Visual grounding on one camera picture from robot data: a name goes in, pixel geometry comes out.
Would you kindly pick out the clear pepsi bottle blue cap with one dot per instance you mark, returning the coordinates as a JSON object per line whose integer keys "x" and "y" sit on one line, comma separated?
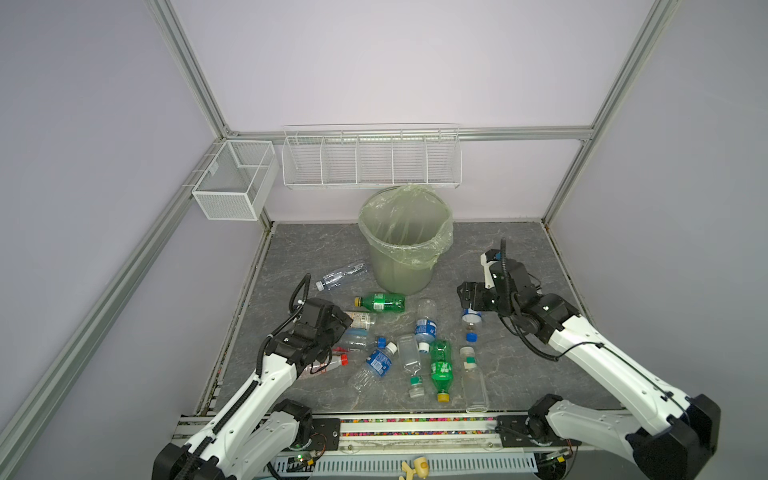
{"x": 360, "y": 340}

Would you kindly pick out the clear bottle orange label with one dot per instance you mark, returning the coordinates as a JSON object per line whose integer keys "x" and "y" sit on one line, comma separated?
{"x": 361, "y": 320}

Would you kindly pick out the white mesh wall basket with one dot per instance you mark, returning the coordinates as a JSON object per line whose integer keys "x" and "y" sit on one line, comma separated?
{"x": 237, "y": 180}

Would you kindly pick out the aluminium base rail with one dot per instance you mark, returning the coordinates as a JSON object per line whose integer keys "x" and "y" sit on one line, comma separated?
{"x": 414, "y": 433}

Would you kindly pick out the yellow toy figure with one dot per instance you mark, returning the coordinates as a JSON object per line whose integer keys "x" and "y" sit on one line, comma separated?
{"x": 415, "y": 469}

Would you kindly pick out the short bottle blue label blue cap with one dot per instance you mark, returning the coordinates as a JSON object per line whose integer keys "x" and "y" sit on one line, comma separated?
{"x": 471, "y": 320}

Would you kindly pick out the green bottle yellow cap lower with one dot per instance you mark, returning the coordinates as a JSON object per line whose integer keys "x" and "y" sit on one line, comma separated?
{"x": 441, "y": 367}

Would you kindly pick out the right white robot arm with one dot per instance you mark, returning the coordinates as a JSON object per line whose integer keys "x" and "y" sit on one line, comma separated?
{"x": 665, "y": 432}

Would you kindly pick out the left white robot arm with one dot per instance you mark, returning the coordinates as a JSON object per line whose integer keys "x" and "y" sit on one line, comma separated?
{"x": 240, "y": 408}

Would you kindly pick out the clear bottle white green cap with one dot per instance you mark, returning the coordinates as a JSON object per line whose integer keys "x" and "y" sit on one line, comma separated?
{"x": 473, "y": 382}

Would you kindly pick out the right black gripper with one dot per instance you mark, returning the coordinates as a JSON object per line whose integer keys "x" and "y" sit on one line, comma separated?
{"x": 479, "y": 289}

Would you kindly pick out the green-lined mesh waste bin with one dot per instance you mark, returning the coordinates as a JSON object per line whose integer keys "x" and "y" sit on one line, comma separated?
{"x": 408, "y": 228}

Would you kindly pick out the clear bottle green cap small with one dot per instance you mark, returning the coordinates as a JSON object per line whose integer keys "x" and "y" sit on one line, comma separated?
{"x": 411, "y": 360}

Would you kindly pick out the clear bottle dark blue neck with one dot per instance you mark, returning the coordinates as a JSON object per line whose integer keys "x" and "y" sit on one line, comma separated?
{"x": 342, "y": 276}

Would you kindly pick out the clear bottle red cap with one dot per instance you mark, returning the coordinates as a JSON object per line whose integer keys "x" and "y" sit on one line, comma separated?
{"x": 337, "y": 358}

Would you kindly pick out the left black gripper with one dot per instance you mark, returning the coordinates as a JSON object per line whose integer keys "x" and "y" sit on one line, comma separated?
{"x": 337, "y": 327}

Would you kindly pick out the green bottle yellow cap upper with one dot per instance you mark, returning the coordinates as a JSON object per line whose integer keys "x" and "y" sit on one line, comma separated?
{"x": 381, "y": 302}

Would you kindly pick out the clear bottle blue label upright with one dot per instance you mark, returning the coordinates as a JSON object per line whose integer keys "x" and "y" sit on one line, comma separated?
{"x": 425, "y": 332}

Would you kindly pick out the clear bottle blue label white cap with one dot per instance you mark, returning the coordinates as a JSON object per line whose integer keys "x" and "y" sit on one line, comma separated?
{"x": 376, "y": 366}

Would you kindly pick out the white wire wall shelf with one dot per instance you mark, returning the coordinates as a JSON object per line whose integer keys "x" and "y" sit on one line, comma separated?
{"x": 371, "y": 156}

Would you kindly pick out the green bottle yellow cap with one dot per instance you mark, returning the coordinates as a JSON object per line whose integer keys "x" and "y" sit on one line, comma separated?
{"x": 381, "y": 302}
{"x": 441, "y": 367}

